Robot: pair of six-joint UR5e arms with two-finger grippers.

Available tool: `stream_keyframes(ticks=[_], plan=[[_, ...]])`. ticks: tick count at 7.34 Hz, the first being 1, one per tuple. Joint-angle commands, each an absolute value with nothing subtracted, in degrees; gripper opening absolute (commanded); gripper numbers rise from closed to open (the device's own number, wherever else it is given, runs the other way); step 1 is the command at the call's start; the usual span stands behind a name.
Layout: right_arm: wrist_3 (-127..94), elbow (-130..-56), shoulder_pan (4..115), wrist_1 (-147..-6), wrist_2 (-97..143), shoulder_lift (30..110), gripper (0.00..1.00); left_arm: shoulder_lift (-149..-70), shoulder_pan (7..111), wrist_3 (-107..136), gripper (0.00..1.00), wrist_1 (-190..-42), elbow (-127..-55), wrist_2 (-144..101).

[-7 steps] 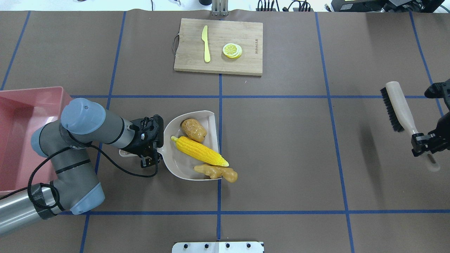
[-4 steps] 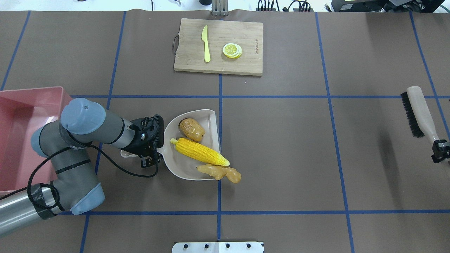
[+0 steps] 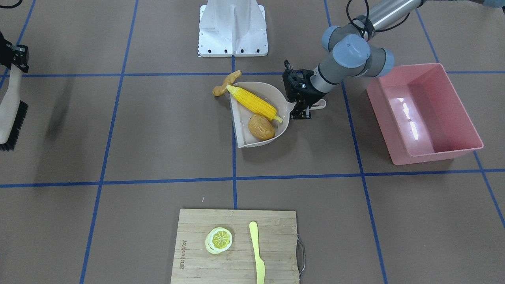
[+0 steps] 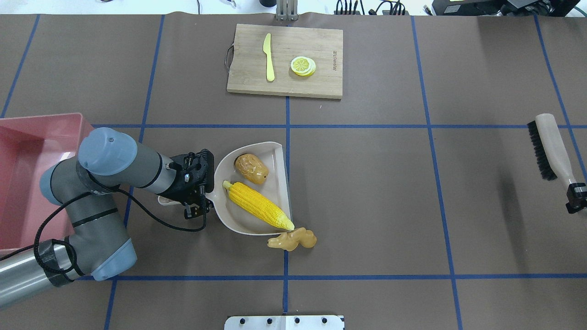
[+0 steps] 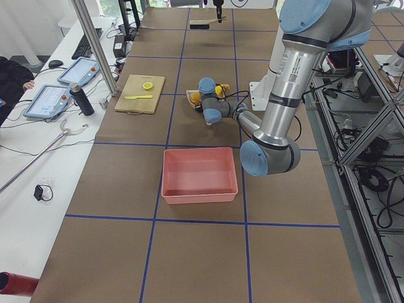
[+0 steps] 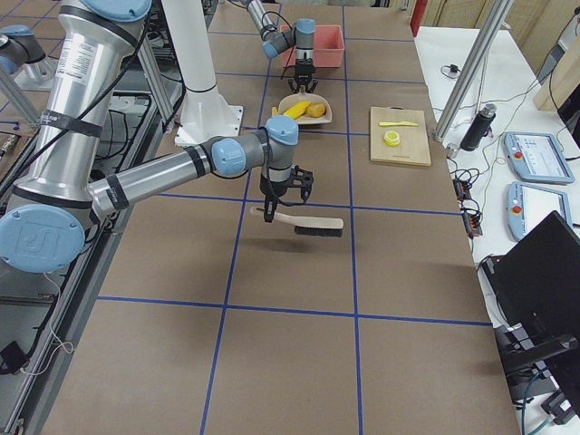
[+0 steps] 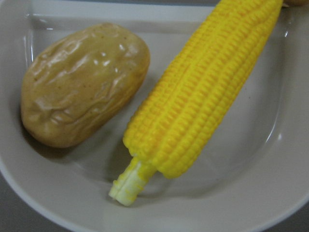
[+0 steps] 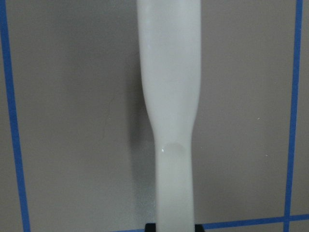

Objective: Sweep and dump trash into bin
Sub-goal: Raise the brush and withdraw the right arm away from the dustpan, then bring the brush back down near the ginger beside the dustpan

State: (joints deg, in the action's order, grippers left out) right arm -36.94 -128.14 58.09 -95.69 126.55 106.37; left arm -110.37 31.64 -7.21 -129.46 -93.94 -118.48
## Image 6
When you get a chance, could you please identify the beige brush black bristles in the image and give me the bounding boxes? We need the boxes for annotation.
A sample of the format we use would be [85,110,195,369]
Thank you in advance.
[273,211,344,237]

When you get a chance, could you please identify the black water bottle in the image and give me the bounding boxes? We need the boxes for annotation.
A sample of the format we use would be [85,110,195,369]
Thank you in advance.
[459,103,497,151]

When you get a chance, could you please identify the aluminium frame post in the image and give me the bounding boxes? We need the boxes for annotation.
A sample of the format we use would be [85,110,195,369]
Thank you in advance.
[434,0,514,142]

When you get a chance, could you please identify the upper teach pendant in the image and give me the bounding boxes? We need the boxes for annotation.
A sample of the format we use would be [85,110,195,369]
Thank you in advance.
[502,131,575,185]

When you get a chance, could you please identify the yellow toy lemon slices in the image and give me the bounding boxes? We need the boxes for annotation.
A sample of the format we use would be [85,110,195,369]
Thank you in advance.
[383,130,401,147]

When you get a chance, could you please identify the yellow toy corn cob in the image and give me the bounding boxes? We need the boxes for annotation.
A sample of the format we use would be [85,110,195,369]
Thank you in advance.
[284,101,311,120]

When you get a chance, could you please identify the black monitor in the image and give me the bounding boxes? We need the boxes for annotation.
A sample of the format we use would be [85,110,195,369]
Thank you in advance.
[484,211,579,411]

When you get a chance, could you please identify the beige plastic dustpan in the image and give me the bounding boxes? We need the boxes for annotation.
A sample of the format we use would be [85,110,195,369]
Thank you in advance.
[277,91,333,126]

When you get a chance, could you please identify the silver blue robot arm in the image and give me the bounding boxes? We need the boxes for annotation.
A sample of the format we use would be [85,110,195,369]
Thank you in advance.
[241,1,318,93]
[1,1,314,273]

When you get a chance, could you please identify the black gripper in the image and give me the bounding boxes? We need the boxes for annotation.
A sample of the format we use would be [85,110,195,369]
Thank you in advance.
[288,58,318,93]
[260,165,314,223]

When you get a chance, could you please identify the yellow plastic toy knife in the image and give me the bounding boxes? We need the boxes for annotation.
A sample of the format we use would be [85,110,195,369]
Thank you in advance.
[378,121,419,128]

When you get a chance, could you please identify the brown toy potato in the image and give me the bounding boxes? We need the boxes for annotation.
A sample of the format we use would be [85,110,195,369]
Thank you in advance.
[305,102,327,119]

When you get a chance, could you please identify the pink plastic bin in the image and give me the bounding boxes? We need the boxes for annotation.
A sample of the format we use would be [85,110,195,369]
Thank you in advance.
[276,24,345,68]

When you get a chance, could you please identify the lower teach pendant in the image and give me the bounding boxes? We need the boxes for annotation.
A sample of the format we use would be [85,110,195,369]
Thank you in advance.
[506,181,573,241]

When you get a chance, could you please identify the teach pendant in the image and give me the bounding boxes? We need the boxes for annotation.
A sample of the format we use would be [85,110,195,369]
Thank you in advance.
[502,131,575,185]
[506,181,573,241]

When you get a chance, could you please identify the bamboo cutting board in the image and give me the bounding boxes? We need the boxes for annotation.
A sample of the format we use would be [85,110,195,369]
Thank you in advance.
[370,107,431,167]

